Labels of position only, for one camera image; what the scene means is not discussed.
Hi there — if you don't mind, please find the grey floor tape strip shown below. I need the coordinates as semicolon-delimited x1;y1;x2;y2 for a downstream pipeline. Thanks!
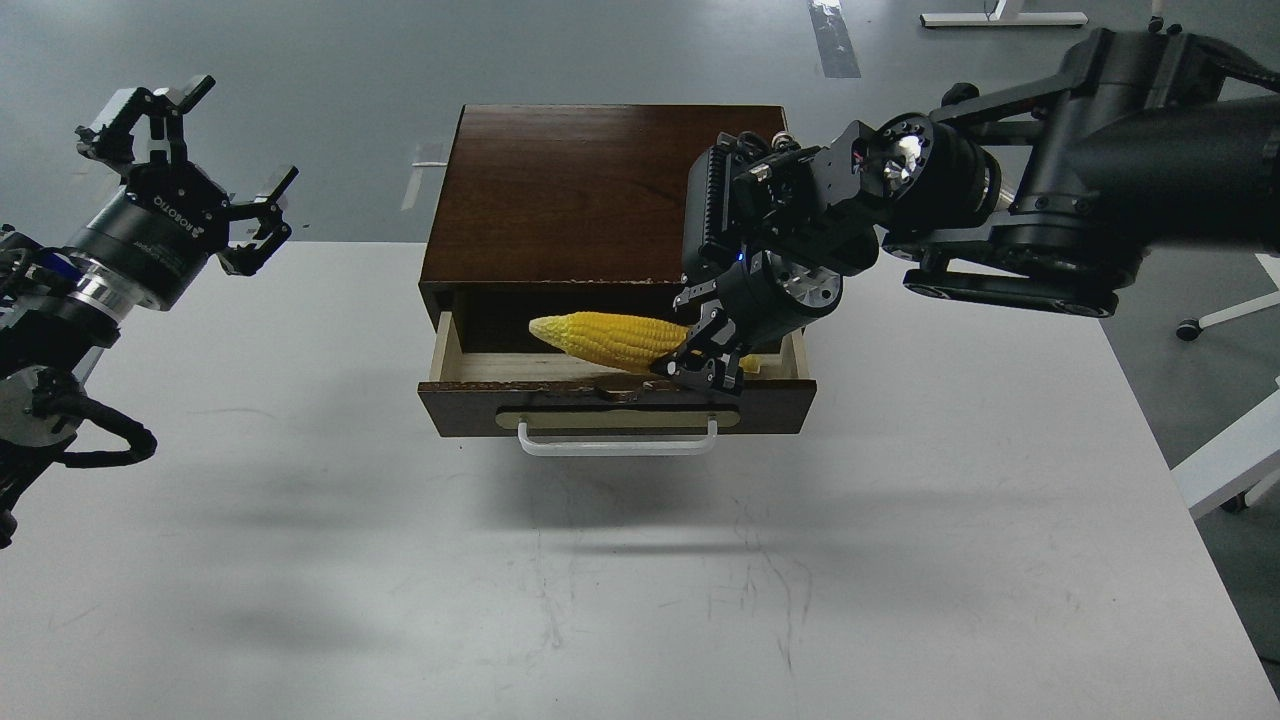
806;1;861;79

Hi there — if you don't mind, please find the white office chair base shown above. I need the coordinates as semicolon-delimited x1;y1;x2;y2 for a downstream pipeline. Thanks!
1174;255;1279;342

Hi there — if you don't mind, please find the dark drawer with white handle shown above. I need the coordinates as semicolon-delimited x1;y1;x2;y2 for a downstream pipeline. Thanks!
419;313;818;455

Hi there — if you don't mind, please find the yellow corn cob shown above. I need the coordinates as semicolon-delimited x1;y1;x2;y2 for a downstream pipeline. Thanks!
529;311;763;377

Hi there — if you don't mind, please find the white desk leg base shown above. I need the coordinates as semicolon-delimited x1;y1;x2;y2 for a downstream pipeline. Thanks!
918;1;1089;29

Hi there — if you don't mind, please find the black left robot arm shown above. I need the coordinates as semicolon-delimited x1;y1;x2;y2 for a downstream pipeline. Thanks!
1;76;298;546

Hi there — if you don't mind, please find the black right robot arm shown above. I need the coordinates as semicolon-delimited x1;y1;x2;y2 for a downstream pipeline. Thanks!
652;29;1279;395

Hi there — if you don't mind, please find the dark wooden cabinet box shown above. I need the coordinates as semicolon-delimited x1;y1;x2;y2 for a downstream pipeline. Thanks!
419;104;786;354

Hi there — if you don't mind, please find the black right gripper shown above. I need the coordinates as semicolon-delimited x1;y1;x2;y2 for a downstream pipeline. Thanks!
650;250;844;393

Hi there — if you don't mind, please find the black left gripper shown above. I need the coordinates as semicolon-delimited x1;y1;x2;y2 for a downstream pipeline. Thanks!
68;74;300;311

